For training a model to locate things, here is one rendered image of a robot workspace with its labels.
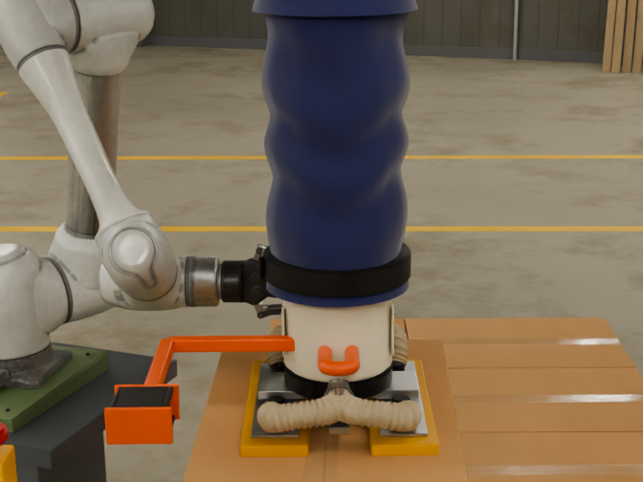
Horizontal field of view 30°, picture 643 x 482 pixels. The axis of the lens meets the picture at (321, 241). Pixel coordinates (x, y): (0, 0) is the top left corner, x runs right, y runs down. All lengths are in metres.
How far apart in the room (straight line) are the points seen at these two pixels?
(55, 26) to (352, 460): 1.02
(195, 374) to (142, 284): 2.73
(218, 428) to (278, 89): 0.53
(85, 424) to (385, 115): 1.04
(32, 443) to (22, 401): 0.14
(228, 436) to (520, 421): 1.24
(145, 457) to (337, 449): 2.28
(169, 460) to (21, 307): 1.55
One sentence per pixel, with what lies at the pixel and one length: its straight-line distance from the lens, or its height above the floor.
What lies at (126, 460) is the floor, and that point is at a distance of 4.02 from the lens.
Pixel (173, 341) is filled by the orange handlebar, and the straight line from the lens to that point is 1.84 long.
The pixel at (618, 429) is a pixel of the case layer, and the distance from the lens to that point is 2.94.
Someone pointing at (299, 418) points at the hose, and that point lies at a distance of 1.72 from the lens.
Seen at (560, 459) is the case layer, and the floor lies 0.54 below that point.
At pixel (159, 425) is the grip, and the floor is 1.10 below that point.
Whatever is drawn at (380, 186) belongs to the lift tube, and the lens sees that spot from 1.73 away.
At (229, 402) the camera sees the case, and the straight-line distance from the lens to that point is 1.96.
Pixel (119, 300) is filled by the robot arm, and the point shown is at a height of 1.08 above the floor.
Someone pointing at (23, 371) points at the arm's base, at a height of 0.81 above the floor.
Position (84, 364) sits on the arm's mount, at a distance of 2.65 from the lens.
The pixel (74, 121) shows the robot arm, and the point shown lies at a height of 1.37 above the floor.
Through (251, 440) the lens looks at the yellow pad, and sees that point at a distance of 1.78.
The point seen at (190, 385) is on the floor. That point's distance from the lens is 4.56.
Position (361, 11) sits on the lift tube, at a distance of 1.65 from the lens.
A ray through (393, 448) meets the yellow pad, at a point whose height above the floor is 0.99.
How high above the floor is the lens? 1.75
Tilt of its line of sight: 16 degrees down
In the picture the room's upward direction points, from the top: 1 degrees counter-clockwise
